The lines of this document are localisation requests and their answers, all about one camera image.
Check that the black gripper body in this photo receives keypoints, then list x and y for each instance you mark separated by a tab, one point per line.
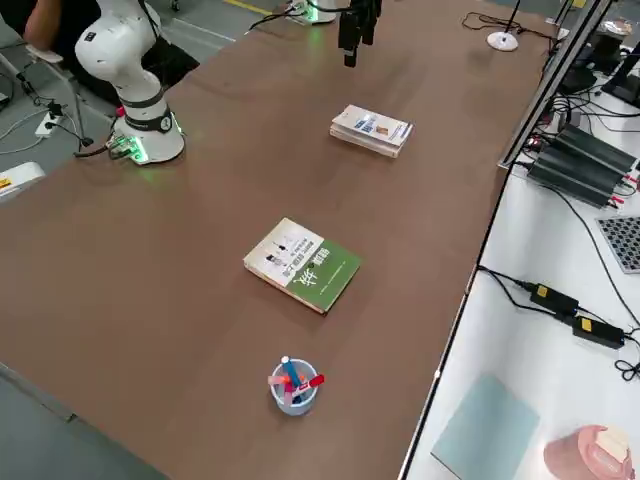
365	6

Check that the white and blue paperback book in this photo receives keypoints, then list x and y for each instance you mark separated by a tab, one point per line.
372	131

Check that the green and white book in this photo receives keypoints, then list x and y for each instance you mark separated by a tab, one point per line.
320	275

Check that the white round base stand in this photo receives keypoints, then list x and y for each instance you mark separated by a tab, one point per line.
502	41

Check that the circuit board red light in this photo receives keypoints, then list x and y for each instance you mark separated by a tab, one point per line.
534	142

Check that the black monitor stand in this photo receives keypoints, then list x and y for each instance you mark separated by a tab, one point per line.
580	75
625	80

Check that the dark ribbed power supply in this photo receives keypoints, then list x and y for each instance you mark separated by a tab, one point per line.
595	150
570	182

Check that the white power strip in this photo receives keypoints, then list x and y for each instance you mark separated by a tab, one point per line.
47	125

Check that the black adapter yellow label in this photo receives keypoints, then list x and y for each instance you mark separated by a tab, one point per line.
597	332
555	299

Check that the blue marker white cap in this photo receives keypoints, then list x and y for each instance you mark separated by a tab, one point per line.
289	367

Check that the checkerboard calibration plate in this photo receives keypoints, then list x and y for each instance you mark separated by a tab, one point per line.
622	242

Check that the red marker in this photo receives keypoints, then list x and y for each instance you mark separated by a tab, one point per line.
315	381

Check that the pink marker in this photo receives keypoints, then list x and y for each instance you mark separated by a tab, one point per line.
277	382

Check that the white side table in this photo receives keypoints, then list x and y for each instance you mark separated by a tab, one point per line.
525	350

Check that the white box yellow label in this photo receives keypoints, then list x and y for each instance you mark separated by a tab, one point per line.
20	180

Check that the pale blue pen cup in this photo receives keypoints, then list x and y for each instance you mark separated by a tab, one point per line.
295	407

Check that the pale green sheet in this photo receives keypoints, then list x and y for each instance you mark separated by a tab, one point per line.
485	425

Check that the pink round roll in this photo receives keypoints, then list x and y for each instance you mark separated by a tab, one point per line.
575	455

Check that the aluminium frame rail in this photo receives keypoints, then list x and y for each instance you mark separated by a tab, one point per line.
550	75

